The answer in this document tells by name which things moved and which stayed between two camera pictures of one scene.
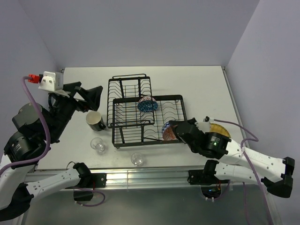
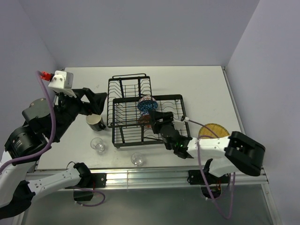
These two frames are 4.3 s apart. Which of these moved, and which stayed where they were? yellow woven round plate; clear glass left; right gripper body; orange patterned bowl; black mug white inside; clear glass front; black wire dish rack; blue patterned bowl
Moved: right gripper body; orange patterned bowl
Stayed: clear glass left; black wire dish rack; clear glass front; black mug white inside; yellow woven round plate; blue patterned bowl
